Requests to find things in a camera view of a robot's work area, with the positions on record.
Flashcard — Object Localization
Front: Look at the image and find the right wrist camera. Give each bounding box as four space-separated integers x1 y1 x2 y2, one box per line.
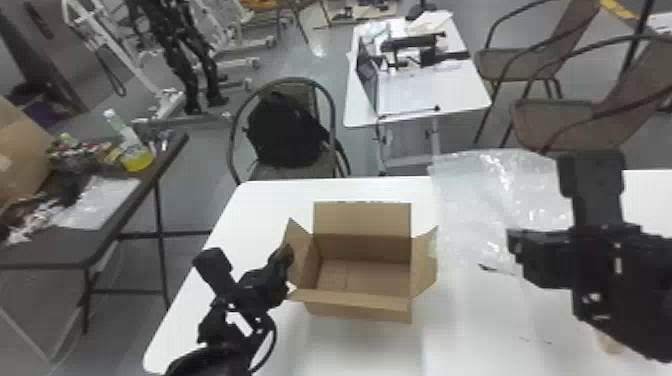
555 149 628 230

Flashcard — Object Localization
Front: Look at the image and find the beige chair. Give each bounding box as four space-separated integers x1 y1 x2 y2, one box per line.
510 31 672 157
471 0 603 149

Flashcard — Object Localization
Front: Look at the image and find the black backpack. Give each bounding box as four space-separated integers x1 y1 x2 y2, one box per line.
244 92 332 170

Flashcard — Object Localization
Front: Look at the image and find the yellow bottle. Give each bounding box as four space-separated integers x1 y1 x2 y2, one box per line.
102 107 156 173

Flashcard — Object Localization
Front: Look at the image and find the black laptop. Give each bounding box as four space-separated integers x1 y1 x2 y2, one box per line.
355 37 381 115

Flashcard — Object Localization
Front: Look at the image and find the black device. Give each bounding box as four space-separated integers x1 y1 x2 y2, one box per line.
379 31 472 73

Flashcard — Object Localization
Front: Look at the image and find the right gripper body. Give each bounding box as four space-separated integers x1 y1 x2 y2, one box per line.
569 224 646 323

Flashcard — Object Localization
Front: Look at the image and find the large cardboard box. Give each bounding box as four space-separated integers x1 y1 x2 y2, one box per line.
0 96 55 209

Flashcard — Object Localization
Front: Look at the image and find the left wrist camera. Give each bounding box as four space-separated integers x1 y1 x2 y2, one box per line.
191 247 236 302

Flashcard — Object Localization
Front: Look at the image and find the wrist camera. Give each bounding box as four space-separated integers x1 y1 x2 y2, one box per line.
191 247 236 302
555 149 628 230

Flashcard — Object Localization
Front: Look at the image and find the white side table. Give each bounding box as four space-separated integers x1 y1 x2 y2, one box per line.
343 10 493 176

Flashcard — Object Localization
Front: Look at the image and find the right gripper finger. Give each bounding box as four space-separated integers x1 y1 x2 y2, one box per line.
505 228 575 262
520 257 575 291

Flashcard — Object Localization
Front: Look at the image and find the black frame chair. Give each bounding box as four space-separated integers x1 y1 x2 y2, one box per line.
226 76 352 183

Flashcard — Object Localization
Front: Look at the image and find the clear bubble wrap sheet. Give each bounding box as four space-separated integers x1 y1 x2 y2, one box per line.
427 148 575 277

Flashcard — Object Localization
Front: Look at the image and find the dark side table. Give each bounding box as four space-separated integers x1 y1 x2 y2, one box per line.
0 131 191 337

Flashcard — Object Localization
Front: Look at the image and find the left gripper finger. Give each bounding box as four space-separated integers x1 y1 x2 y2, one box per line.
266 243 296 287

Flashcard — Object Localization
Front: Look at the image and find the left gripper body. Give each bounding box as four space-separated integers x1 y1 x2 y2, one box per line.
233 266 288 319

